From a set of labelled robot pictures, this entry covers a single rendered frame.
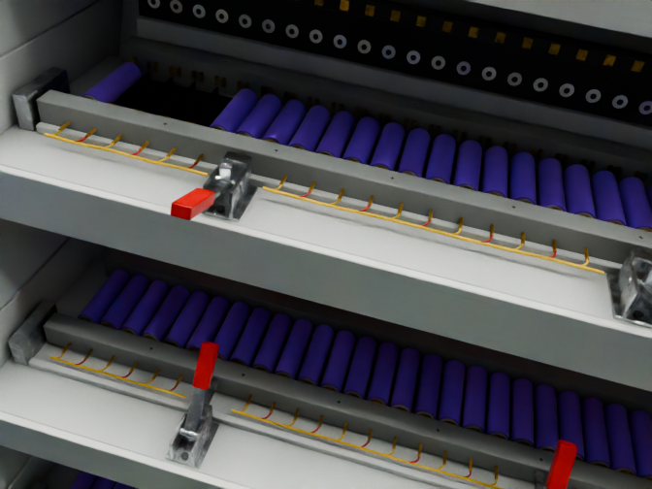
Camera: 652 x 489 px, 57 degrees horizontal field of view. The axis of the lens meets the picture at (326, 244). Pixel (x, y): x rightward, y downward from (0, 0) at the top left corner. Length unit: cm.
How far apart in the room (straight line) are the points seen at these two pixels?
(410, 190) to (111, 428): 30
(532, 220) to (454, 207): 5
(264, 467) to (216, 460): 4
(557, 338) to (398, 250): 11
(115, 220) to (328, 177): 15
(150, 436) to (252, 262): 18
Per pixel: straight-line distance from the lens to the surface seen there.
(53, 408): 54
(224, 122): 46
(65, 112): 48
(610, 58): 51
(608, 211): 46
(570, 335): 40
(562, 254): 42
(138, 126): 45
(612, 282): 43
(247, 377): 51
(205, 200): 35
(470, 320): 39
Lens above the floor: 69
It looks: 20 degrees down
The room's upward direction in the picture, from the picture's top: 12 degrees clockwise
